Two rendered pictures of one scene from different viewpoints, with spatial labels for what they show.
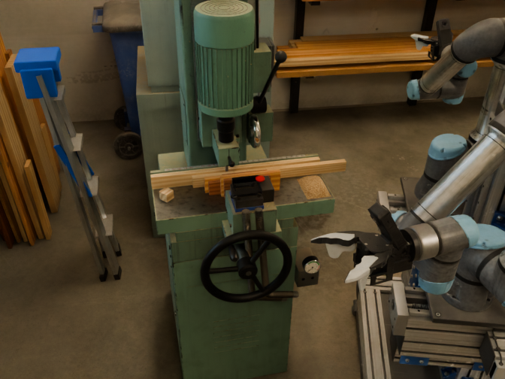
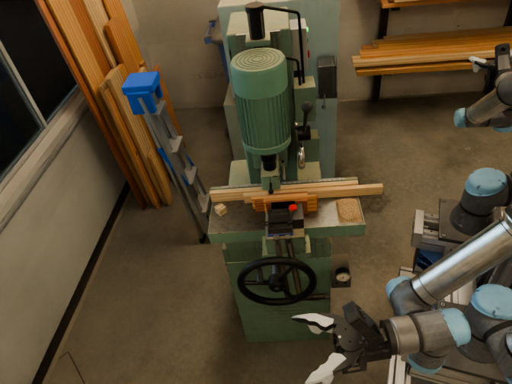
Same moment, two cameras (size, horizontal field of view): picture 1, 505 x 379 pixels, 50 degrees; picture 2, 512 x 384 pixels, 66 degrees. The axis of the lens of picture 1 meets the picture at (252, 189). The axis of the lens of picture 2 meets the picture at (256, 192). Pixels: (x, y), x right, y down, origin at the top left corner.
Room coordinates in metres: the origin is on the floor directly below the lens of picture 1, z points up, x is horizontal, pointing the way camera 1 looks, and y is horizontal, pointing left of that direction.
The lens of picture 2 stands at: (0.44, -0.25, 2.03)
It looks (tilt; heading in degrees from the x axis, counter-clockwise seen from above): 43 degrees down; 20
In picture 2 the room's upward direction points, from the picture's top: 9 degrees counter-clockwise
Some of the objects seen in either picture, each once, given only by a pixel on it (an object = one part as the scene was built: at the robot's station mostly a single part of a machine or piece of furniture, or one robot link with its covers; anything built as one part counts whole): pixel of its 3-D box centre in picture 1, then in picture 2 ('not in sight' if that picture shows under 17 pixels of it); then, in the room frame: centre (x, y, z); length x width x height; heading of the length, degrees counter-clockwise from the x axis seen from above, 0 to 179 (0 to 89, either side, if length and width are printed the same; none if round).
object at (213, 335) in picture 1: (223, 273); (281, 257); (1.67, 0.12, 0.36); 0.58 x 0.45 x 0.71; 13
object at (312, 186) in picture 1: (313, 184); (348, 207); (1.53, -0.21, 0.91); 0.12 x 0.09 x 0.03; 13
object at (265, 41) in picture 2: not in sight; (257, 31); (1.69, 0.12, 1.54); 0.08 x 0.08 x 0.17; 13
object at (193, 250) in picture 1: (222, 196); (275, 203); (1.67, 0.12, 0.76); 0.57 x 0.45 x 0.09; 13
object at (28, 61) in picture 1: (76, 174); (178, 166); (2.07, 0.82, 0.58); 0.27 x 0.25 x 1.16; 102
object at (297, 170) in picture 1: (270, 173); (312, 193); (1.59, -0.06, 0.92); 0.55 x 0.02 x 0.04; 103
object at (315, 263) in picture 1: (310, 265); (342, 274); (1.40, -0.21, 0.65); 0.06 x 0.04 x 0.08; 103
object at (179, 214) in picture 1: (244, 206); (285, 223); (1.45, 0.02, 0.87); 0.61 x 0.30 x 0.06; 103
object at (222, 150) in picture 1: (225, 148); (271, 173); (1.57, 0.09, 1.03); 0.14 x 0.07 x 0.09; 13
